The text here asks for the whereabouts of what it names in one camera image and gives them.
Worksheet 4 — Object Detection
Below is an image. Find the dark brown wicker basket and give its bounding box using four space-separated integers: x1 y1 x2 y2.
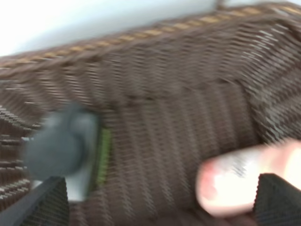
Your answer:
0 0 301 226

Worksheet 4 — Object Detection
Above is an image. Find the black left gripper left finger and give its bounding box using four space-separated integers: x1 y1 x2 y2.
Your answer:
0 177 70 226

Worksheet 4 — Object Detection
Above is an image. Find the dark green pump bottle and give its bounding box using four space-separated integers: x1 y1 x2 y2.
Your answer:
22 103 111 202

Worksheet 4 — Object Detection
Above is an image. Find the pink dish soap bottle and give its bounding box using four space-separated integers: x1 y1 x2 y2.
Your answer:
196 139 301 217

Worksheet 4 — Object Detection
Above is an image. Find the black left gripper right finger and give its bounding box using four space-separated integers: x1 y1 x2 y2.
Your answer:
253 174 301 226

